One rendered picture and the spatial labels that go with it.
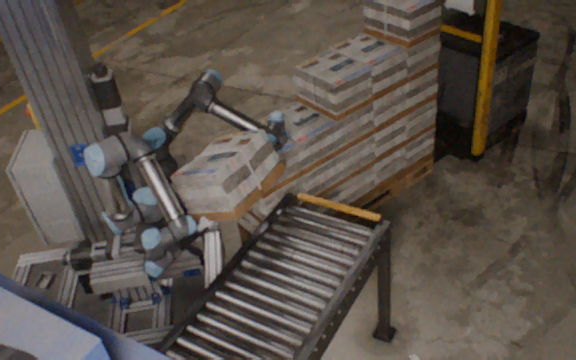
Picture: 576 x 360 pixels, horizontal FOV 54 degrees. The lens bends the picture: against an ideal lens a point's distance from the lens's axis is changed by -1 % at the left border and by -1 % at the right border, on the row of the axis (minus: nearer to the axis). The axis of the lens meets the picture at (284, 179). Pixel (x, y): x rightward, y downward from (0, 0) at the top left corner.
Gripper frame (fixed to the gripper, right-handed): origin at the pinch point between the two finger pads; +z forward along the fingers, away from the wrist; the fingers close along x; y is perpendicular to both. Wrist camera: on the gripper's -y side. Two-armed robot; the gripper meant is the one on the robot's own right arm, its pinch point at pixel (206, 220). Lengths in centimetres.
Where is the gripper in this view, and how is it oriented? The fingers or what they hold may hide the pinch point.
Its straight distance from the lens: 249.6
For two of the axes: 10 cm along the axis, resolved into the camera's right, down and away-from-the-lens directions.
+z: 5.1, -5.7, 6.4
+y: -4.2, -8.2, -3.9
